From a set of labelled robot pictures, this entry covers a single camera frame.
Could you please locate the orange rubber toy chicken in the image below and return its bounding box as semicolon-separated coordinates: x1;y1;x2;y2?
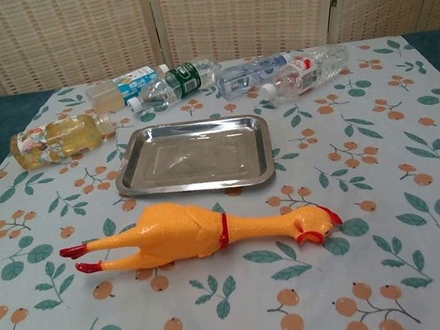
54;175;347;285

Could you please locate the rectangular metal tray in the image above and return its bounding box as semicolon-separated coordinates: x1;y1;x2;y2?
108;108;280;209

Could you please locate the clear bottle blue label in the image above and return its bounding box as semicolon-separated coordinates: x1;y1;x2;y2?
213;51;301;103

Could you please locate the clear bottle green label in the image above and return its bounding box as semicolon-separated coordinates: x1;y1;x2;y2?
161;56;226;98

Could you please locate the small clear bottle white cap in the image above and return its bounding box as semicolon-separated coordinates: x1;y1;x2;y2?
124;74;184;116

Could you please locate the square bottle blue white label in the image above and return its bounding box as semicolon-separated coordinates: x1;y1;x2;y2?
83;61;175;115

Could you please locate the clear bottle red white label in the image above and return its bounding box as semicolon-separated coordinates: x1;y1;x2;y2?
255;43;356;105

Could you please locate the yellow liquid bottle floral label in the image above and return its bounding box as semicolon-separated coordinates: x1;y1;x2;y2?
6;108;122;174

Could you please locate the woven folding screen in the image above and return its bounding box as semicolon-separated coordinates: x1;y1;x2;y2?
0;0;440;100

